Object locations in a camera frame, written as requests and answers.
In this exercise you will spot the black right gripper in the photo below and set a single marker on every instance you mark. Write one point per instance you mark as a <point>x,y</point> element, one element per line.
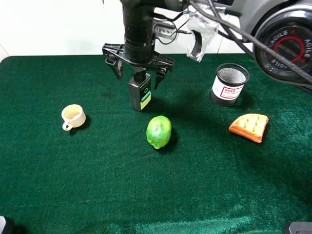
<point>116,57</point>

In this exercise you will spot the dark grey rectangular bottle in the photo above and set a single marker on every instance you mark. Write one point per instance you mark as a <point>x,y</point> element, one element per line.
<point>140,92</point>

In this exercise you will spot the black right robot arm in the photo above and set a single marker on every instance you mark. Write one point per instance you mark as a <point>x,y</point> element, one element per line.
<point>280,31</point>

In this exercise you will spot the dark object bottom right corner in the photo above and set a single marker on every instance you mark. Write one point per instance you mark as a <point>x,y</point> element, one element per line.
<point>297,228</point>

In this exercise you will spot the green lime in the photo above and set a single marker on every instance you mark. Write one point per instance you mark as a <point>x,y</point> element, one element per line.
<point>158,131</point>

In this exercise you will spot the clear plastic wrap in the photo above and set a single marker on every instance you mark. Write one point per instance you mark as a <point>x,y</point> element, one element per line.
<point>203,30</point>

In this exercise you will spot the cream small cup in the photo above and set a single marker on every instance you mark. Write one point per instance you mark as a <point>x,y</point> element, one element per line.
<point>73,116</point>

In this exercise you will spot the black mesh pencil holder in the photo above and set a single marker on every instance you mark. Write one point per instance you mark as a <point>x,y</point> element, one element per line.
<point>229,81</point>

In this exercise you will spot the green felt table mat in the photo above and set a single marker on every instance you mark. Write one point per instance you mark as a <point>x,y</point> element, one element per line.
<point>105,178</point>

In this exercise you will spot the orange waffle quarter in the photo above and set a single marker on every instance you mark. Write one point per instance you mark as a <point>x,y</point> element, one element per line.
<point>250,126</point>

